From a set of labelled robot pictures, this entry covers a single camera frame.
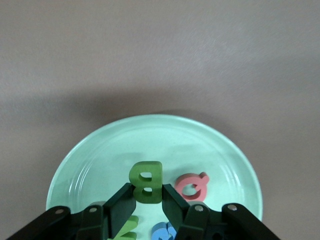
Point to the light green plate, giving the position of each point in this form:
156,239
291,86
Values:
150,140

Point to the green letter N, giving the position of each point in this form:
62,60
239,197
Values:
131,223

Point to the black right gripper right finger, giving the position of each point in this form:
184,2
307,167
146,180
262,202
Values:
200,222

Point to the blue letter G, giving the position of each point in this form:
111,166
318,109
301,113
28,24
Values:
158,231

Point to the red letter Q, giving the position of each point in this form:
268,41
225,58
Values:
180,186

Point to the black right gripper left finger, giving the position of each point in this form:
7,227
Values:
95,222

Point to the green letter B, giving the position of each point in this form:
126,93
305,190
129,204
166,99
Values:
156,180

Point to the brown table mat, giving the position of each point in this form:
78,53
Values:
100,50

